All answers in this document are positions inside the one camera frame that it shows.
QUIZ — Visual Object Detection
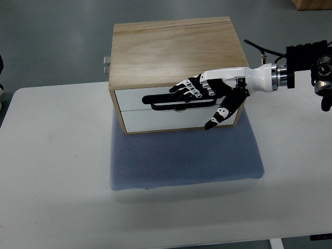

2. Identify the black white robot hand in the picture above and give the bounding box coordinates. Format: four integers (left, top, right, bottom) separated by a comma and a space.
169, 63, 278, 130

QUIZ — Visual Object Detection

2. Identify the white top drawer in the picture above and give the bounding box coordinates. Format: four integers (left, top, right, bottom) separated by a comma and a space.
115, 87, 225, 113

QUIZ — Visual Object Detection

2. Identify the white drawer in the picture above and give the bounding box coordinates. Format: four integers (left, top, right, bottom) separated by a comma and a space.
115, 87, 225, 113
121, 102, 241, 133

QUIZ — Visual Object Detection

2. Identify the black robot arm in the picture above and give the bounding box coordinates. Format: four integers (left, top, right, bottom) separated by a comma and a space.
244, 39, 331, 112

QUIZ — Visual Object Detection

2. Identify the wooden drawer cabinet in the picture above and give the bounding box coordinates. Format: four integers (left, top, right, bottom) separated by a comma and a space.
109, 17, 248, 134

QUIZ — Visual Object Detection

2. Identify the white bottom drawer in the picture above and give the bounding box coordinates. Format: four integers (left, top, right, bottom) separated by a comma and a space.
121, 102, 241, 133

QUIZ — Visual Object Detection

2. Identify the wooden box corner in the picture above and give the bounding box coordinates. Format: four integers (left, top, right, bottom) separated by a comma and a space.
292, 0, 332, 10

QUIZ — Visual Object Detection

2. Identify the blue mesh mat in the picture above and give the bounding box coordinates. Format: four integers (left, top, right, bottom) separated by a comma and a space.
110, 112, 265, 191

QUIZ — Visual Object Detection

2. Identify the metal clamp behind cabinet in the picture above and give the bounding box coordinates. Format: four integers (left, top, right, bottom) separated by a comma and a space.
103, 56, 110, 76

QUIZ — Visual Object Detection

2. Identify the white table leg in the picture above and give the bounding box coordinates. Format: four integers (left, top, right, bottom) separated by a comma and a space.
269, 238, 284, 249

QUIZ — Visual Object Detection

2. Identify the black table control panel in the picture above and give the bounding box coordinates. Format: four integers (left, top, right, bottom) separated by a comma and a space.
310, 233, 332, 241

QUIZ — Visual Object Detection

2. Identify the black white object left edge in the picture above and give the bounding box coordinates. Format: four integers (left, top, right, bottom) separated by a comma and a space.
0, 55, 4, 110

